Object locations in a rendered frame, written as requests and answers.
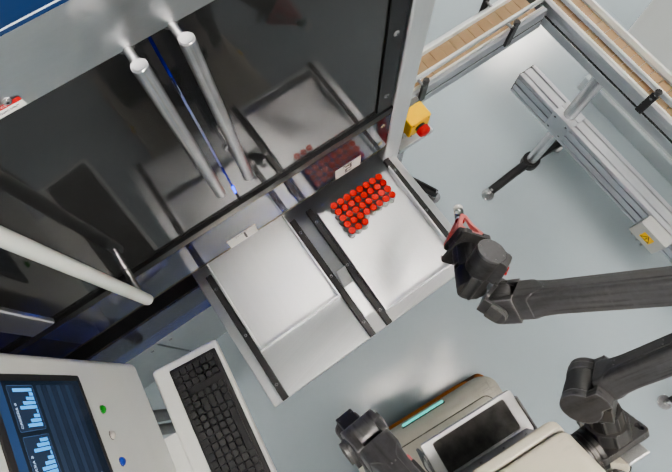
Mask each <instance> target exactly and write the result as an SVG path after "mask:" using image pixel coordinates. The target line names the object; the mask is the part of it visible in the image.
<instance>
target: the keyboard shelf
mask: <svg viewBox="0 0 672 472"><path fill-rule="evenodd" d="M212 348H215V350H216V352H217V354H218V356H219V358H220V361H221V363H222V365H223V367H224V369H225V372H226V374H227V376H228V378H229V380H230V383H231V385H232V387H233V389H234V391H235V394H236V396H237V398H238V400H239V402H240V404H241V407H242V409H243V411H244V413H245V415H246V418H247V420H248V422H249V424H250V426H251V429H252V431H253V433H254V435H255V437H256V440H257V442H258V444H259V446H260V448H261V451H262V453H263V455H264V457H265V459H266V462H267V464H268V466H269V468H270V470H271V472H277V471H276V468H275V466H274V464H273V462H272V460H271V458H270V455H269V453H268V451H267V449H266V447H265V444H264V442H263V440H262V438H261V436H260V434H259V431H258V429H257V427H256V425H255V423H254V420H253V418H252V416H251V414H250V412H249V410H248V407H247V405H246V403H245V401H244V399H243V396H242V394H241V392H240V390H239V388H238V386H237V383H236V381H235V379H234V377H233V375H232V372H231V370H230V368H229V366H228V364H227V361H226V359H225V357H224V355H223V353H222V351H221V348H220V346H219V344H218V342H217V341H216V340H212V341H210V342H208V343H206V344H204V345H202V346H200V347H199V348H197V349H195V350H193V351H191V352H189V353H187V354H186V355H184V356H182V357H180V358H178V359H176V360H174V361H172V362H171V363H169V364H167V365H165V366H163V367H161V368H159V369H157V370H156V371H154V373H153V377H154V379H155V382H156V384H157V387H158V389H159V391H160V394H161V396H162V399H163V401H164V404H165V406H166V408H167V411H168V413H169V416H170V418H171V421H172V423H173V425H174V428H175V430H176V433H174V434H172V435H171V436H169V437H167V438H165V439H164V441H165V443H166V446H167V448H168V451H169V453H170V456H171V458H172V461H173V463H174V465H175V468H176V470H177V472H211V470H210V468H209V465H208V463H207V461H206V458H205V456H204V454H203V451H202V449H201V446H200V444H199V442H198V439H197V437H196V435H195V432H194V430H193V427H192V425H191V423H190V420H189V418H188V416H187V413H186V411H185V408H184V406H183V404H182V401H181V399H180V397H179V394H178V392H177V389H176V387H175V385H174V382H173V380H172V378H171V375H170V373H169V372H170V371H171V370H173V369H175V368H177V367H179V366H181V365H182V364H184V363H186V362H188V361H190V360H192V359H194V358H195V357H197V356H199V355H201V354H203V353H205V352H207V351H208V350H210V349H212Z"/></svg>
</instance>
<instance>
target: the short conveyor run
mask: <svg viewBox="0 0 672 472"><path fill-rule="evenodd" d="M489 1H490V0H483V2H482V5H481V7H480V10H479V13H477V14H475V15H474V16H472V17H471V18H469V19H467V20H466V21H464V22H463V23H461V24H459V25H458V26H456V27H455V28H453V29H451V30H450V31H448V32H447V33H445V34H443V35H442V36H440V37H439V38H437V39H435V40H434V41H432V42H431V43H429V44H427V45H426V46H424V49H423V53H422V57H421V61H420V65H419V69H418V73H417V77H416V82H415V86H414V90H413V94H412V98H413V97H414V96H417V97H418V99H419V100H420V101H421V102H424V101H426V100H427V99H429V98H430V97H432V96H433V95H435V94H436V93H438V92H439V91H441V90H443V89H444V88H446V87H447V86H449V85H450V84H452V83H453V82H455V81H456V80H458V79H460V78H461V77H463V76H464V75H466V74H467V73H469V72H470V71H472V70H473V69H475V68H477V67H478V66H480V65H481V64H483V63H484V62H486V61H487V60H489V59H490V58H492V57H494V56H495V55H497V54H498V53H500V52H501V51H503V50H504V49H506V48H507V47H509V46H511V45H512V44H514V43H515V42H517V41H518V40H520V39H521V38H523V37H524V36H526V35H528V34H529V33H531V32H532V31H534V30H535V29H537V28H539V26H540V24H541V22H542V20H543V19H544V17H545V15H546V13H547V9H546V8H545V7H544V6H542V5H541V4H540V3H542V2H543V1H544V0H498V1H496V2H495V3H493V4H492V5H491V3H490V2H489ZM487 6H488V7H487Z"/></svg>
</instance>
